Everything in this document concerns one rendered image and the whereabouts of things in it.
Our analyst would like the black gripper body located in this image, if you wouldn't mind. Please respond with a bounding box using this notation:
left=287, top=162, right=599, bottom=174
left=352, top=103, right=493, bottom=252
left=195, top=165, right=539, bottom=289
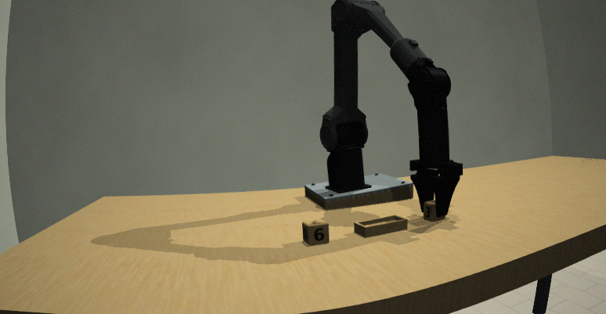
left=409, top=135, right=463, bottom=177

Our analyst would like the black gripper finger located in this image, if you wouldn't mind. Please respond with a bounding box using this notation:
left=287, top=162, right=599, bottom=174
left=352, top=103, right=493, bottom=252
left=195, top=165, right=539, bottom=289
left=430, top=172, right=460, bottom=217
left=410, top=169, right=438, bottom=212

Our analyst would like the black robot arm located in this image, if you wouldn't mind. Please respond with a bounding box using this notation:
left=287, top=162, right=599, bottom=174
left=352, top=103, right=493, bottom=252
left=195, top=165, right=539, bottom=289
left=319, top=0, right=451, bottom=193

